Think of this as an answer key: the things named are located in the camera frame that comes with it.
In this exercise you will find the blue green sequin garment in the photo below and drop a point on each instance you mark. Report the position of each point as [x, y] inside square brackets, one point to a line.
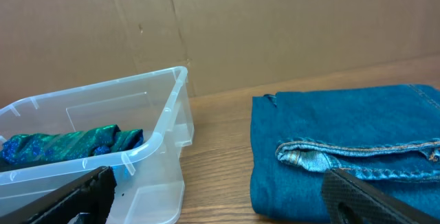
[27, 157]

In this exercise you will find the folded blue denim jeans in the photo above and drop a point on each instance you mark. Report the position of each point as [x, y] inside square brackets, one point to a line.
[386, 136]

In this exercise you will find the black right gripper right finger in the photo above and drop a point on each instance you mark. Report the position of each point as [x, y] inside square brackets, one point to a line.
[350, 200]

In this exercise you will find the clear plastic storage bin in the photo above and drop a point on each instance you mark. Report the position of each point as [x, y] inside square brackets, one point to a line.
[149, 182]

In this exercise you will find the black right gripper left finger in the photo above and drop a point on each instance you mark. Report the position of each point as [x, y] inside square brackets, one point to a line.
[87, 199]

